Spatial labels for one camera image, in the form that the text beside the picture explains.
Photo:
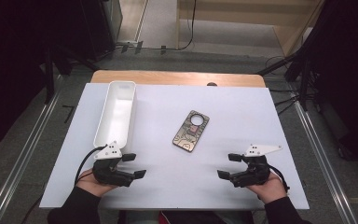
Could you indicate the light wooden frame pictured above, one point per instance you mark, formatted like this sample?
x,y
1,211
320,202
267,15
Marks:
x,y
289,34

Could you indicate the white rectangular plastic bin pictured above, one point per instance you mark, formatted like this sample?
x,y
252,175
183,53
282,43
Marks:
x,y
118,112

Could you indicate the dark curtain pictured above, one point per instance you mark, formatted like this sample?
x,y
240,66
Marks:
x,y
351,77
9,68

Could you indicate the black metal stand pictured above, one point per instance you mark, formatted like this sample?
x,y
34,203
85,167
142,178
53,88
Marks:
x,y
304,81
49,81

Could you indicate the wooden table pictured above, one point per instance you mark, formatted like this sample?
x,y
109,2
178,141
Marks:
x,y
167,77

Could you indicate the person's right hand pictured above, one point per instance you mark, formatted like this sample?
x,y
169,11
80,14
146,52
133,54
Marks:
x,y
270,189

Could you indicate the white table board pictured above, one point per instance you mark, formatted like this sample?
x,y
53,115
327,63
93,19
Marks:
x,y
230,124

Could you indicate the dark round table grommet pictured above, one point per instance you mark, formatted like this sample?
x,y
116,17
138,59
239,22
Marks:
x,y
212,84

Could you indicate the person's left hand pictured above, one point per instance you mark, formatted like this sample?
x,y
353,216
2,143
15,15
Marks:
x,y
90,185

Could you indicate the person's lap clothing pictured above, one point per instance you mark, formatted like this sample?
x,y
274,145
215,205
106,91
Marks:
x,y
183,217

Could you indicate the metal floor rail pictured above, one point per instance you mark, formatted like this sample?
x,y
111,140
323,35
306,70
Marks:
x,y
321,155
28,155

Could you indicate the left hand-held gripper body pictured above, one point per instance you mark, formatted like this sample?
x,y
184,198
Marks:
x,y
108,174

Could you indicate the black cabinet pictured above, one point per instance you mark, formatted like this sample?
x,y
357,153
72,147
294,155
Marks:
x,y
99,28

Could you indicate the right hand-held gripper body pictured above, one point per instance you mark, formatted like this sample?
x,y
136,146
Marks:
x,y
254,172

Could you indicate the patterned dark phone case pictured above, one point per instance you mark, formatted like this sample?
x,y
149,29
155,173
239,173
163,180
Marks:
x,y
188,137

